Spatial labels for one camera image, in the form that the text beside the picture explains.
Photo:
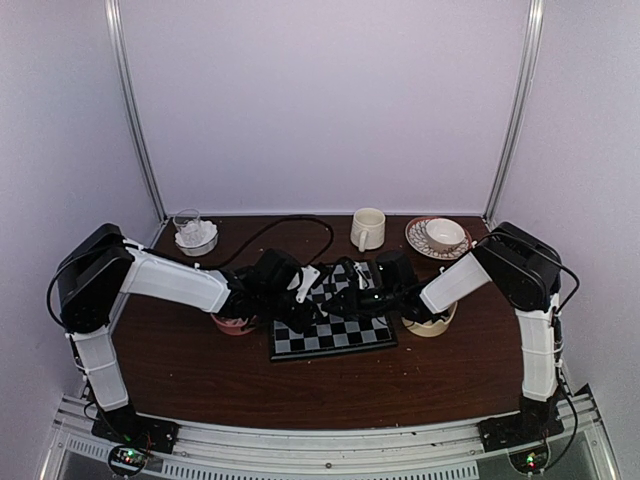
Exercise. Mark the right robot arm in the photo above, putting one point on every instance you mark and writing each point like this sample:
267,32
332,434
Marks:
527,273

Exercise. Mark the left aluminium frame post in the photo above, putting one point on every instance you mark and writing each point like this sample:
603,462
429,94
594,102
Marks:
117,38

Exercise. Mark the aluminium frame post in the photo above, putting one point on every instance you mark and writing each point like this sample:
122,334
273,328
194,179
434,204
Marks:
525,78
117,38

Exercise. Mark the patterned saucer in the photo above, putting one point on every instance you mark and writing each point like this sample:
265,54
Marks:
416,237

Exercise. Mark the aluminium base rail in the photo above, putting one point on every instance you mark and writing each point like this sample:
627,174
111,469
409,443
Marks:
451,450

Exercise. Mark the cream ribbed mug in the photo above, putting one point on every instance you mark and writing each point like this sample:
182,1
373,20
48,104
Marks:
368,229

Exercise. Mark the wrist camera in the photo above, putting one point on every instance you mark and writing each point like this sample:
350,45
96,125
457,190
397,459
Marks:
302,282
353,273

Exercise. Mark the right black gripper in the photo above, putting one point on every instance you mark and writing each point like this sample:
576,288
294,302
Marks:
353,306

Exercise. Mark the right aluminium frame post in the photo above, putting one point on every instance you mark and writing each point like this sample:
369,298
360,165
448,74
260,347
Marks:
525,78

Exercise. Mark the pink bowl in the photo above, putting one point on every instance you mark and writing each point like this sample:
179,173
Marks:
235,326

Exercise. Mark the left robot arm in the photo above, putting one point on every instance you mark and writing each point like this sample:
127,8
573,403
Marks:
107,264

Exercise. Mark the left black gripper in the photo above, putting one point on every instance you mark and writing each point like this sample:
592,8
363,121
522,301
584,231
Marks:
301,323

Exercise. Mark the black white chess board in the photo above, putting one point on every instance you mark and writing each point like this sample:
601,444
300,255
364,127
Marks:
332,335

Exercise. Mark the clear glass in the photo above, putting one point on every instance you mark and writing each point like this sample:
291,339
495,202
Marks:
187,224

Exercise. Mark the cream bowl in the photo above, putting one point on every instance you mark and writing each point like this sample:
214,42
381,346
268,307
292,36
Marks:
432,328

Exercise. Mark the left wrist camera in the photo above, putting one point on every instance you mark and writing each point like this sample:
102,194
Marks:
302,282

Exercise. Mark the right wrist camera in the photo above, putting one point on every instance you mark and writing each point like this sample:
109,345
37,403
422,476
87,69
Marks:
353,273

